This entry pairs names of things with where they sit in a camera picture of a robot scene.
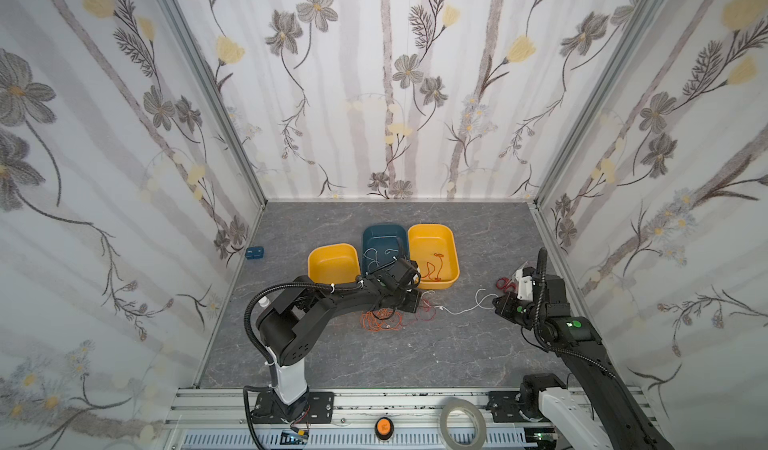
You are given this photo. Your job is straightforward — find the roll of tape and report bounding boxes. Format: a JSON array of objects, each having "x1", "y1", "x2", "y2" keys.
[{"x1": 438, "y1": 397, "x2": 487, "y2": 450}]

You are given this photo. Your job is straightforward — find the right yellow plastic bin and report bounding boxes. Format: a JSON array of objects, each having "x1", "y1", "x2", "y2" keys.
[{"x1": 407, "y1": 224, "x2": 460, "y2": 290}]

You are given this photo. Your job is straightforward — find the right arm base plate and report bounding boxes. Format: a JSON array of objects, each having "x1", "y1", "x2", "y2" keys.
[{"x1": 485, "y1": 387, "x2": 571, "y2": 423}]

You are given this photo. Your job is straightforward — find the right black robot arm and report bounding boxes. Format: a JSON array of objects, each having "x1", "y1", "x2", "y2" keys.
[{"x1": 493, "y1": 248, "x2": 672, "y2": 449}]

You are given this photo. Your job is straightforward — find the small blue box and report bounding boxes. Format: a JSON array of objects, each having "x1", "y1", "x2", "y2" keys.
[{"x1": 244, "y1": 246, "x2": 265, "y2": 260}]

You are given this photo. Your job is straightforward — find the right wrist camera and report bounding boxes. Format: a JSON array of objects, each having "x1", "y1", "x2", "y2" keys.
[{"x1": 515, "y1": 267, "x2": 535, "y2": 301}]

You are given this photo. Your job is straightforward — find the teal plastic bin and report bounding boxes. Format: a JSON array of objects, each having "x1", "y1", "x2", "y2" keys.
[{"x1": 361, "y1": 224, "x2": 410, "y2": 275}]

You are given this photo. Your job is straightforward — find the yellow plastic bin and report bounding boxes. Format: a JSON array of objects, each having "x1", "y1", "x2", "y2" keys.
[
  {"x1": 307, "y1": 243, "x2": 360, "y2": 284},
  {"x1": 407, "y1": 224, "x2": 460, "y2": 290}
]

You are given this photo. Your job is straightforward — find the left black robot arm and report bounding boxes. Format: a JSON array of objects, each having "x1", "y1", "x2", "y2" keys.
[{"x1": 243, "y1": 256, "x2": 422, "y2": 449}]

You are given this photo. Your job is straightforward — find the red handled scissors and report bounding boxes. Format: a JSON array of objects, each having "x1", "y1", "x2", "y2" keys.
[{"x1": 495, "y1": 272, "x2": 518, "y2": 295}]

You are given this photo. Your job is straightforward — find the orange emergency button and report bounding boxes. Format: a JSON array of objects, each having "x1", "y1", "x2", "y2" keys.
[{"x1": 374, "y1": 417, "x2": 394, "y2": 441}]

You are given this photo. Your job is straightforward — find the left yellow plastic bin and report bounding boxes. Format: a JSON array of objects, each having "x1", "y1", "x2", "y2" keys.
[{"x1": 307, "y1": 243, "x2": 360, "y2": 284}]

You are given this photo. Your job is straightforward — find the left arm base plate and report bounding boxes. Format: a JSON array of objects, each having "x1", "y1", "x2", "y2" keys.
[{"x1": 249, "y1": 390, "x2": 335, "y2": 424}]

